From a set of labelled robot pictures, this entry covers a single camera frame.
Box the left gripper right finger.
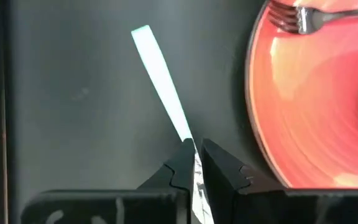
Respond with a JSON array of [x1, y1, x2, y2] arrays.
[[201, 138, 358, 224]]

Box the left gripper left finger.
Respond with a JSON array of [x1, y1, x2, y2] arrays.
[[20, 138, 196, 224]]

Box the spoon with teal handle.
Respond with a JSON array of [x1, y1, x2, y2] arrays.
[[131, 24, 215, 224]]

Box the fork with teal handle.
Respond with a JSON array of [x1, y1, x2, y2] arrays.
[[267, 0, 358, 35]]

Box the red ceramic plate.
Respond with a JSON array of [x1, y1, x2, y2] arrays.
[[244, 0, 358, 190]]

